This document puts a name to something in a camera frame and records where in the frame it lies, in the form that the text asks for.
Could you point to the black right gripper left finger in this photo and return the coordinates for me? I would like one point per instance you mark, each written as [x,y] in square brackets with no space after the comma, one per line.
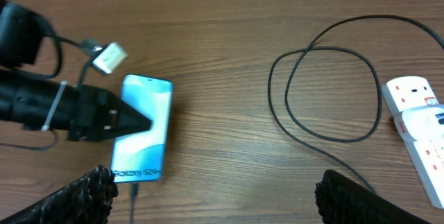
[87,200]

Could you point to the white power strip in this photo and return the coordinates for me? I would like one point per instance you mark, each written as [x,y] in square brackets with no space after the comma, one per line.
[427,156]

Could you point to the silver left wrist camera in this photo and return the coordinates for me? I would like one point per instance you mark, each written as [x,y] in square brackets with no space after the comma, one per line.
[108,58]

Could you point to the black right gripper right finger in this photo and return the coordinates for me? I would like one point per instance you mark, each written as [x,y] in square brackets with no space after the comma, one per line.
[342,201]

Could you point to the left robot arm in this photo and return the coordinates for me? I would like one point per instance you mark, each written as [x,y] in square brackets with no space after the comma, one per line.
[39,103]

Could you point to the white charger plug adapter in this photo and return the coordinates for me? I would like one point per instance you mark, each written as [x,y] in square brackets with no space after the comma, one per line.
[420,123]

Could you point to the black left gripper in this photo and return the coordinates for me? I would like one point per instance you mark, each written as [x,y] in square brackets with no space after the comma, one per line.
[98,115]

